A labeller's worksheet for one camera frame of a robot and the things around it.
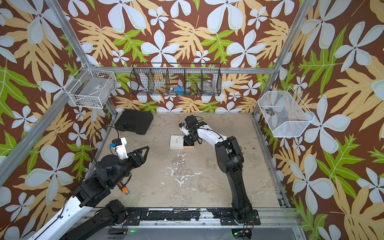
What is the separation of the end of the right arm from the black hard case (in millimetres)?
371

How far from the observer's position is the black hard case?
1.07m

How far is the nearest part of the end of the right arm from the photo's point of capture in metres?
0.75
